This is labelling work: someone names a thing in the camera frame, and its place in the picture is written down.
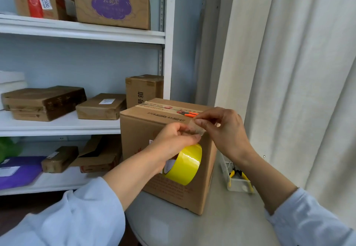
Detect white foam box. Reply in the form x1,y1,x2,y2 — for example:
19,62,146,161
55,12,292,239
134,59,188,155
0,70,28,111

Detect person's left hand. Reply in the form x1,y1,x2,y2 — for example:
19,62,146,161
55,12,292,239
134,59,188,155
147,122,202,174

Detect dark brown flat box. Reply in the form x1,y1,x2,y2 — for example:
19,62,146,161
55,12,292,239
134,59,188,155
1,85,87,122

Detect green object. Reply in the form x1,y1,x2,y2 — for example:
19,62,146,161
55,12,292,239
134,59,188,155
0,137,23,163

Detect clear plastic container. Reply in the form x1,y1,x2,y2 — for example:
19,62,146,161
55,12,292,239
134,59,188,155
220,154,255,193

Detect upright small cardboard box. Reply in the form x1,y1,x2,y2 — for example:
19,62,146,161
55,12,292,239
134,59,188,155
125,74,164,109

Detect person's left forearm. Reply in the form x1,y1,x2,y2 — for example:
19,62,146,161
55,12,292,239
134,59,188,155
0,148,165,246

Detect person's right hand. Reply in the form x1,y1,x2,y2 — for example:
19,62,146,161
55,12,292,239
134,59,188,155
192,107,255,166

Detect person's right forearm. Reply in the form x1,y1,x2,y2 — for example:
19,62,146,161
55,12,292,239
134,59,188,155
236,151,356,246

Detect open cardboard box red print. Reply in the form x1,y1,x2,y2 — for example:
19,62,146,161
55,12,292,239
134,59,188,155
71,135,123,173

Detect white metal shelf unit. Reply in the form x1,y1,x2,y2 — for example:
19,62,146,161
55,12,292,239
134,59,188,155
0,0,177,196

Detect small taped brown parcel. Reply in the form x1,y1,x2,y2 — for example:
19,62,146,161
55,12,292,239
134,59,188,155
41,146,79,173

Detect box with purple logo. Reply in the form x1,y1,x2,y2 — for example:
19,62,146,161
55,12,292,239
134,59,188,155
72,0,151,31

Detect yellow tape roll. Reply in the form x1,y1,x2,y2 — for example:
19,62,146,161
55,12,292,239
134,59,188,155
162,120,208,187

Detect white curtain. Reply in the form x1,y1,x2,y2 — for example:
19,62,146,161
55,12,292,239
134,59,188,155
194,0,356,230

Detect brown cardboard box red print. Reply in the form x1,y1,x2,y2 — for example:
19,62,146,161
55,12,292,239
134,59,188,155
119,98,218,216

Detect flat brown box white label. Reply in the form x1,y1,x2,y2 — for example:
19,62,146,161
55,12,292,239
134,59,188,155
75,93,127,121

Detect yellow handled pliers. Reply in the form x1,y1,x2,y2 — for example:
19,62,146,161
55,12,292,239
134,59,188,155
228,168,254,193

